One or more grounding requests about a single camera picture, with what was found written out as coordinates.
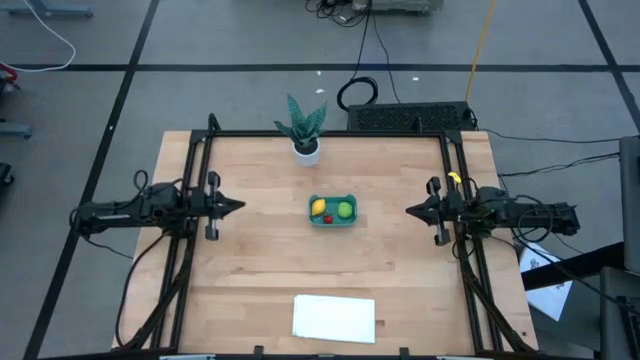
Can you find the green snake plant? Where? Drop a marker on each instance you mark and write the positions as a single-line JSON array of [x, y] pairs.
[[302, 125]]

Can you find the yellow toy lemon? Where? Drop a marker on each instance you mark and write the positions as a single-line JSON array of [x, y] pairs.
[[318, 207]]

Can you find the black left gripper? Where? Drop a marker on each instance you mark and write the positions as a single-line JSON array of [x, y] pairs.
[[212, 210]]

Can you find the white paper sheet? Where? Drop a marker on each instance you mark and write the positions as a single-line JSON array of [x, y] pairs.
[[545, 295]]

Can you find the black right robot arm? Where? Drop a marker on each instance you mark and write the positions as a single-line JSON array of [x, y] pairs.
[[540, 217]]

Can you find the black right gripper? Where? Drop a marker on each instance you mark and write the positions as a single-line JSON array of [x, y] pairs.
[[455, 212]]

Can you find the teal plastic container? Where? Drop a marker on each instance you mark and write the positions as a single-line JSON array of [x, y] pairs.
[[332, 200]]

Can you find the black floor beam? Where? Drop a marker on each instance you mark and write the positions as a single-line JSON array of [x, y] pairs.
[[575, 267]]

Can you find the white plant pot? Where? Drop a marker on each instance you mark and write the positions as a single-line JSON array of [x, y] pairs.
[[306, 159]]

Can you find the green toy lime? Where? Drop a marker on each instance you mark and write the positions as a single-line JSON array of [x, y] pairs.
[[345, 210]]

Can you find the grey cabinet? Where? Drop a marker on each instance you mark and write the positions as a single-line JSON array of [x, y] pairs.
[[631, 200]]

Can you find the black aluminium table frame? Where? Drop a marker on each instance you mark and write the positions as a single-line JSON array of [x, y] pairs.
[[465, 280]]

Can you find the red toy strawberry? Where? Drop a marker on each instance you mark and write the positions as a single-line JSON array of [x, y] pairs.
[[328, 219]]

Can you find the white folded cloth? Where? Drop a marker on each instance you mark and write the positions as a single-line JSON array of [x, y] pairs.
[[334, 319]]

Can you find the red floor object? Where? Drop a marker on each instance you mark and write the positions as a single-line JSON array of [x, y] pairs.
[[7, 75]]

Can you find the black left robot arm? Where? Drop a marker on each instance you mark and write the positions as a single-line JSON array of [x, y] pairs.
[[125, 212]]

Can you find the yellow tag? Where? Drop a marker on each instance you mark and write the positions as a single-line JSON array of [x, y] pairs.
[[454, 176]]

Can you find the grey floor stand base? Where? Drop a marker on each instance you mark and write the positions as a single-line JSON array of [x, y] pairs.
[[50, 9], [15, 129]]

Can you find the grey equipment box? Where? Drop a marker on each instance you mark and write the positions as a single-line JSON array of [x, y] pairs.
[[395, 5]]

